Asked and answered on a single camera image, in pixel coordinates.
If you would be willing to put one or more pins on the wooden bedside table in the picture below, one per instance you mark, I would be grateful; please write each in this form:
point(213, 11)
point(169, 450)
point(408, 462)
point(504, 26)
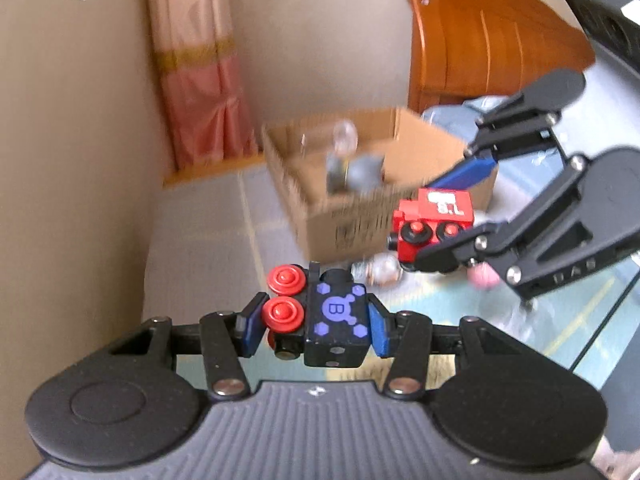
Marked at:
point(212, 170)

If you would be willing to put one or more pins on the blue floral bed sheet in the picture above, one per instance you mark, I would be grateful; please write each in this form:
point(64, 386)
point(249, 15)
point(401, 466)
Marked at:
point(568, 139)

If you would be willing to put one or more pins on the pink orange curtain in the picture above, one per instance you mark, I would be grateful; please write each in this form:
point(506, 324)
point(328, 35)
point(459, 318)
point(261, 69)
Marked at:
point(198, 64)

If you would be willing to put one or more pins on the orange wooden headboard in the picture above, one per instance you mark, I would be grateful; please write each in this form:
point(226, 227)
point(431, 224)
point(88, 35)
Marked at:
point(463, 49)

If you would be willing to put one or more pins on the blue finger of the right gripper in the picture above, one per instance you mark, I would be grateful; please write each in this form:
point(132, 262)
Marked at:
point(447, 255)
point(466, 174)

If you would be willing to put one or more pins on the pink panda jar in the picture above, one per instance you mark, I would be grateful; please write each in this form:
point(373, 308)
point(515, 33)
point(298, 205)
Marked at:
point(483, 276)

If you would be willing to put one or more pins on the jar of gold beads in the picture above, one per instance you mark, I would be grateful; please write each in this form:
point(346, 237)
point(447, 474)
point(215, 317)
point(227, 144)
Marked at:
point(380, 270)

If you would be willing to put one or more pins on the red toy train car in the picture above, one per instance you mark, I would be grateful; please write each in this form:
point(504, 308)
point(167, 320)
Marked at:
point(433, 216)

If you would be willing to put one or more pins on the grey elephant toy figure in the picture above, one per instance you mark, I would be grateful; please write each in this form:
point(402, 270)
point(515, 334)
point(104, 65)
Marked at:
point(361, 174)

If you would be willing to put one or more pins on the brown cardboard box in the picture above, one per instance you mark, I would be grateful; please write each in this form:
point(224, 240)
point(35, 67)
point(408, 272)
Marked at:
point(344, 226)

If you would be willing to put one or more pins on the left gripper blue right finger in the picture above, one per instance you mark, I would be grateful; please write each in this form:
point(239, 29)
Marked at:
point(406, 338)

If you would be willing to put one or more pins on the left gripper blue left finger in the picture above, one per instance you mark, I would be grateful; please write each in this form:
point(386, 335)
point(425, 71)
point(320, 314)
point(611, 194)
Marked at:
point(225, 338)

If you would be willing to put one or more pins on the black toy train car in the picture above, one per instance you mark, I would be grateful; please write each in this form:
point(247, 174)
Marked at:
point(319, 315)

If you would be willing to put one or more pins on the clear plastic cup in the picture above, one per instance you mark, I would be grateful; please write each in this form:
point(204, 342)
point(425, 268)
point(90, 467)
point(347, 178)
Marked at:
point(339, 137)

